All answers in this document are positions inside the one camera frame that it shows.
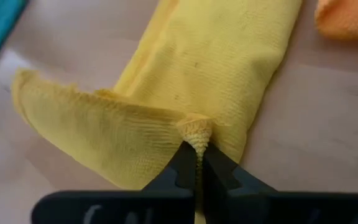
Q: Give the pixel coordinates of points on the yellow microfiber towel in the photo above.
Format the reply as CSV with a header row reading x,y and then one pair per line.
x,y
197,62

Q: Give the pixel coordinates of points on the orange microfiber towel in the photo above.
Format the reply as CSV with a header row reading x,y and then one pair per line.
x,y
350,15

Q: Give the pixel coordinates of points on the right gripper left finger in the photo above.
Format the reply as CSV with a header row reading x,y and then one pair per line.
x,y
120,207

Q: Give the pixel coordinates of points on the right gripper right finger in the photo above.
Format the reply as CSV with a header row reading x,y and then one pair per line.
x,y
259,208

